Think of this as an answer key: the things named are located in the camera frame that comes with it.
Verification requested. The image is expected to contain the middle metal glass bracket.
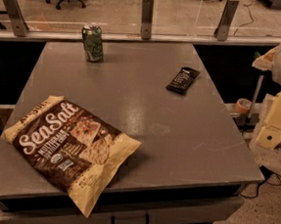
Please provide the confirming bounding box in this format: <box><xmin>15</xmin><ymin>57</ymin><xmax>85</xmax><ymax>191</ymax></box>
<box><xmin>140</xmin><ymin>0</ymin><xmax>155</xmax><ymax>40</ymax></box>

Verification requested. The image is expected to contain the left metal glass bracket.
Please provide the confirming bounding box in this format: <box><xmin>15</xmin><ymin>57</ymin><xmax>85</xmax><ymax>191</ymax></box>
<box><xmin>3</xmin><ymin>0</ymin><xmax>28</xmax><ymax>37</ymax></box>

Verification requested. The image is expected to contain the green soda can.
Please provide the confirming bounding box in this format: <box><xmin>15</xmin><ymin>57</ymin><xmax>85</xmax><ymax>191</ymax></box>
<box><xmin>81</xmin><ymin>23</ymin><xmax>104</xmax><ymax>62</ymax></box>

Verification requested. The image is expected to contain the grey drawer with black handle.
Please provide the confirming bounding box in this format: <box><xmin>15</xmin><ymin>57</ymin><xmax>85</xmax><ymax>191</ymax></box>
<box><xmin>0</xmin><ymin>196</ymin><xmax>244</xmax><ymax>224</ymax></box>

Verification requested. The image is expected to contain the sea salt tortilla chips bag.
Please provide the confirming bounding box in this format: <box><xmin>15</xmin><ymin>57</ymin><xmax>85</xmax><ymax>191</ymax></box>
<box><xmin>3</xmin><ymin>95</ymin><xmax>141</xmax><ymax>216</ymax></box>

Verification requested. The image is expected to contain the black rxbar chocolate bar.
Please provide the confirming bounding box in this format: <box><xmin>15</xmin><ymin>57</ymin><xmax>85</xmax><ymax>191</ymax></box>
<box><xmin>166</xmin><ymin>67</ymin><xmax>200</xmax><ymax>95</ymax></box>

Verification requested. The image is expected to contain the metal glass bracket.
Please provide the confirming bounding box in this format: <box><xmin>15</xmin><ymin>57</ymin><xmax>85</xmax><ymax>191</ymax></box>
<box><xmin>140</xmin><ymin>0</ymin><xmax>155</xmax><ymax>40</ymax></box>
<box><xmin>214</xmin><ymin>0</ymin><xmax>240</xmax><ymax>42</ymax></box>
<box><xmin>3</xmin><ymin>0</ymin><xmax>28</xmax><ymax>37</ymax></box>

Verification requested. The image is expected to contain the black floor cable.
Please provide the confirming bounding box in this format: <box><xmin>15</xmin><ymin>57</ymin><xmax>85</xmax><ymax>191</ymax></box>
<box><xmin>239</xmin><ymin>163</ymin><xmax>281</xmax><ymax>202</ymax></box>

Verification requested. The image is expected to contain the right metal glass bracket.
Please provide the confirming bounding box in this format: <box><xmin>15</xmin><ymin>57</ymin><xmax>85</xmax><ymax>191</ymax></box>
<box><xmin>214</xmin><ymin>0</ymin><xmax>240</xmax><ymax>42</ymax></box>

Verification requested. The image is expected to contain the green handled pole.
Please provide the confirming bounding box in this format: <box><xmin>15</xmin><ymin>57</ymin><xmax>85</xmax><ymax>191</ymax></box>
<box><xmin>243</xmin><ymin>51</ymin><xmax>267</xmax><ymax>135</ymax></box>

